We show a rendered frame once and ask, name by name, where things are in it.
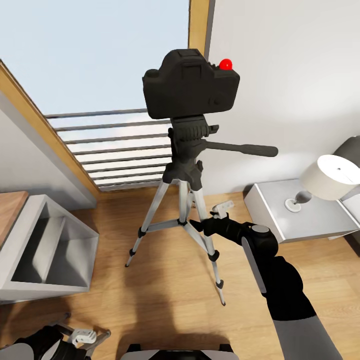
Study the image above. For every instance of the digital camera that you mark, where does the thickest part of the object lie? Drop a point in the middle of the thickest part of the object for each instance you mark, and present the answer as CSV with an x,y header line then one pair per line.
x,y
186,84

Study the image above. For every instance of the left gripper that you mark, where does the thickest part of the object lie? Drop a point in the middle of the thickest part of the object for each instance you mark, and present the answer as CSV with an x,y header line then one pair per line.
x,y
73,353

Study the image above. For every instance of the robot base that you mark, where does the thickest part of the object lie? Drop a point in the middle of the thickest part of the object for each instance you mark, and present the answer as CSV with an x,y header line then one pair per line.
x,y
225,353

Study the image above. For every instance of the fixed window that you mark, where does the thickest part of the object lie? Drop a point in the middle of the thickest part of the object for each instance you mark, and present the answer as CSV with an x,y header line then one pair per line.
x,y
74,68

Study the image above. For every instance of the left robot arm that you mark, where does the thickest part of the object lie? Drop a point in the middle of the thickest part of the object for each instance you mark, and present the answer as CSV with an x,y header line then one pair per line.
x,y
48,344

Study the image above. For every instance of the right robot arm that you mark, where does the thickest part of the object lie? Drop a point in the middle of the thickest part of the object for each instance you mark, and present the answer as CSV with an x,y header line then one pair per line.
x,y
301,333

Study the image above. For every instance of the camera tripod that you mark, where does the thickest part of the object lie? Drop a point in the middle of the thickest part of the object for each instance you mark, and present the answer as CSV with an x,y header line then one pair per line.
x,y
186,141

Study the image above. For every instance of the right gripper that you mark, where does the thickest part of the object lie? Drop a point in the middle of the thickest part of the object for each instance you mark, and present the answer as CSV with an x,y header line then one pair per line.
x,y
213,225

